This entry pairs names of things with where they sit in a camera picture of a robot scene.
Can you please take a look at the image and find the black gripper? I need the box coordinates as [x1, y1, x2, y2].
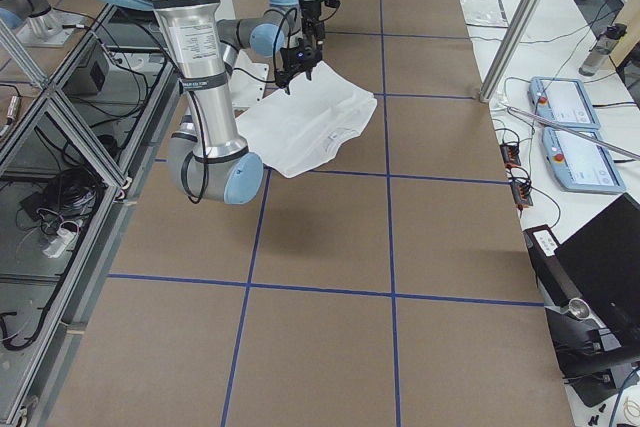
[300, 0, 325, 40]
[274, 38, 321, 95]

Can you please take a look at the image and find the white long-sleeve printed shirt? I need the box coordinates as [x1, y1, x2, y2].
[237, 61, 377, 178]

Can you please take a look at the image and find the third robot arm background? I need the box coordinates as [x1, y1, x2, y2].
[1, 0, 85, 48]

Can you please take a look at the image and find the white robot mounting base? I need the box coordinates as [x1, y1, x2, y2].
[229, 51, 270, 110]

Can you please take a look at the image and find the clear plastic document sleeve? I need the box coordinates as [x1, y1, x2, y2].
[460, 0, 509, 29]

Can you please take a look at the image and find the orange black adapter box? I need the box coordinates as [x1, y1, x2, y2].
[500, 143, 522, 168]

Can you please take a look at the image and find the upper blue teach pendant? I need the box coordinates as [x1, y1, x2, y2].
[529, 76, 601, 131]

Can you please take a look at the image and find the blue teach pendant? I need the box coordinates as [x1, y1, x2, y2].
[542, 127, 626, 194]
[529, 76, 601, 131]

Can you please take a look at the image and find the metal rod with green tip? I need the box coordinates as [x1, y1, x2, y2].
[506, 106, 640, 161]

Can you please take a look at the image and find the white power strip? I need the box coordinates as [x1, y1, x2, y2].
[43, 222, 80, 258]

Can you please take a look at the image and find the grey water bottle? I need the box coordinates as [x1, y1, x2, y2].
[578, 23, 627, 77]

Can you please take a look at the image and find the lower blue teach pendant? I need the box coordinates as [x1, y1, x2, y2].
[542, 127, 626, 194]

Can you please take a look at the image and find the black laptop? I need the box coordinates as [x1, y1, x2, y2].
[524, 194, 639, 407]

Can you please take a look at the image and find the aluminium extrusion frame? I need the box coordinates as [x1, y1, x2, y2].
[1, 7, 179, 426]

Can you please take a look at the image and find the aluminium frame post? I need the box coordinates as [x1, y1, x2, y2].
[478, 0, 541, 103]

